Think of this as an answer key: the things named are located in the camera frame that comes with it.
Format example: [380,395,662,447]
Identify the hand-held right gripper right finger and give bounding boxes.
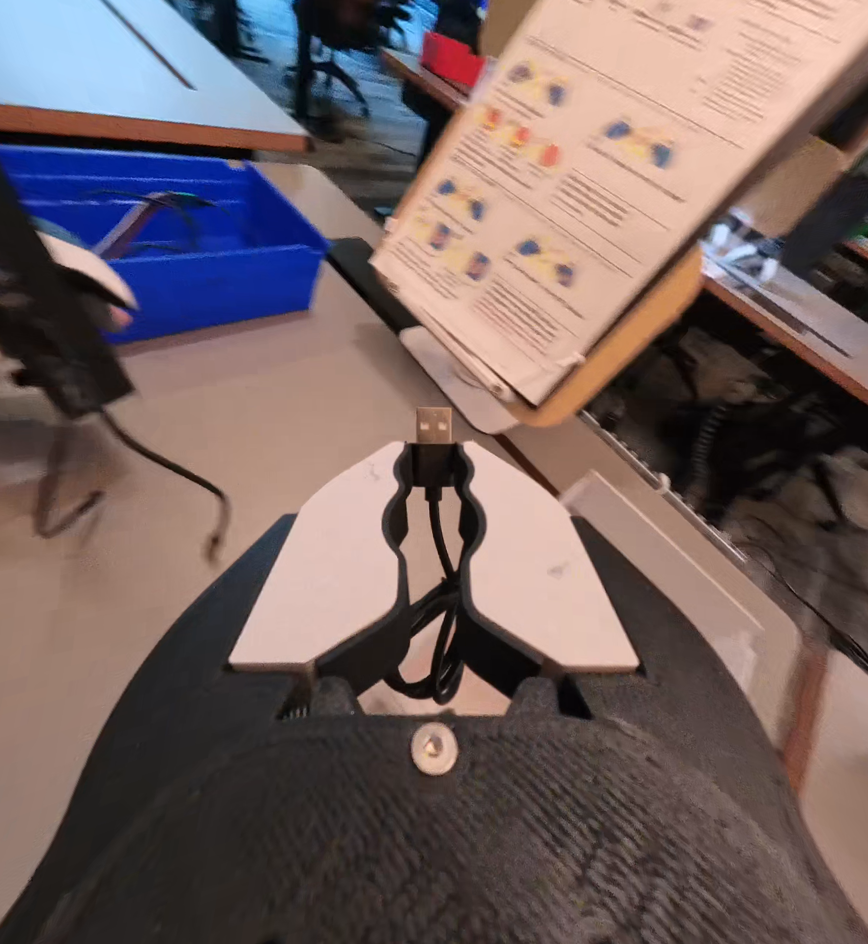
[461,441,641,684]

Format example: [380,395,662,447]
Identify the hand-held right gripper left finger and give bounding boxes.
[228,441,411,681]

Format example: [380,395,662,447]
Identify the black USB cable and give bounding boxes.
[386,407,472,705]

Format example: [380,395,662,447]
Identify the black cable with copper plug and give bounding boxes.
[32,406,232,565]

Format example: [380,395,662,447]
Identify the adjoining grey desk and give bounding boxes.
[561,471,868,944]

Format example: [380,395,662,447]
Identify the white desk with brown edge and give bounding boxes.
[0,0,311,153]

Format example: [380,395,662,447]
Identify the cluttered brown-edged desk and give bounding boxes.
[699,214,868,407]

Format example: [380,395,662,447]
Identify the blue plastic bin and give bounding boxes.
[0,144,329,345]

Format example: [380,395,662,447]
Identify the white stand base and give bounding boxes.
[399,326,521,436]

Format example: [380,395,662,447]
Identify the black flat plate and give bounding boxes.
[325,236,422,334]

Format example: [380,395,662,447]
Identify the black office chair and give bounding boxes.
[287,0,414,122]

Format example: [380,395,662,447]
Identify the wooden board with instruction sheet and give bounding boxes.
[370,0,868,430]

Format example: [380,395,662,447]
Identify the red plastic bin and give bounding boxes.
[419,31,488,88]

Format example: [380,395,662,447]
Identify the thin dark wires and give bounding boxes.
[89,189,220,258]

